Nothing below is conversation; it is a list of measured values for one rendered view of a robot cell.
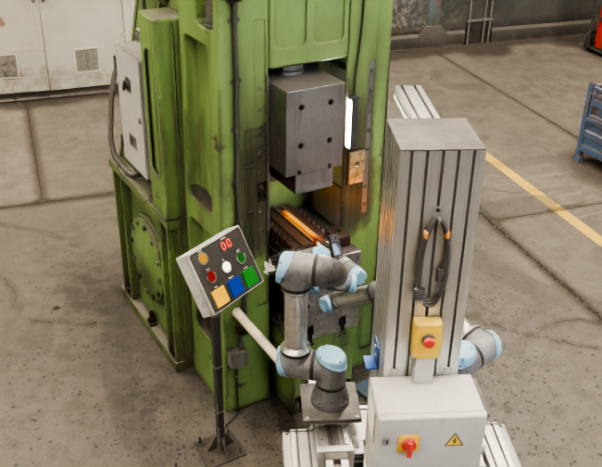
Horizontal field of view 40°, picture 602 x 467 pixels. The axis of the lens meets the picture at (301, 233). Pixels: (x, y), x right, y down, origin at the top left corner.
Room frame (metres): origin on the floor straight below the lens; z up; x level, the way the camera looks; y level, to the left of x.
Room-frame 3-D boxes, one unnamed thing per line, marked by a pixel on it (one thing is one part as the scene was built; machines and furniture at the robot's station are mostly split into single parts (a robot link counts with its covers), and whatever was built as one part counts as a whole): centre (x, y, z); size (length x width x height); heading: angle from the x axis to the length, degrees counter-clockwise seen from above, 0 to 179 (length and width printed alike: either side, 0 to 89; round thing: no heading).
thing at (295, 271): (2.56, 0.01, 1.19); 0.15 x 0.12 x 0.55; 80
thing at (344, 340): (3.70, 0.01, 0.23); 0.55 x 0.37 x 0.47; 30
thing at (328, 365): (2.54, -0.12, 0.98); 0.13 x 0.12 x 0.14; 80
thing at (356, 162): (3.75, -0.26, 1.27); 0.09 x 0.02 x 0.17; 120
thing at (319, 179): (3.66, 0.05, 1.32); 0.42 x 0.20 x 0.10; 30
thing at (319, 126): (3.68, 0.01, 1.56); 0.42 x 0.39 x 0.40; 30
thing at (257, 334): (3.23, 0.20, 0.62); 0.44 x 0.05 x 0.05; 30
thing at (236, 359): (3.40, 0.31, 0.36); 0.09 x 0.07 x 0.12; 120
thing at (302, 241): (3.66, 0.05, 0.96); 0.42 x 0.20 x 0.09; 30
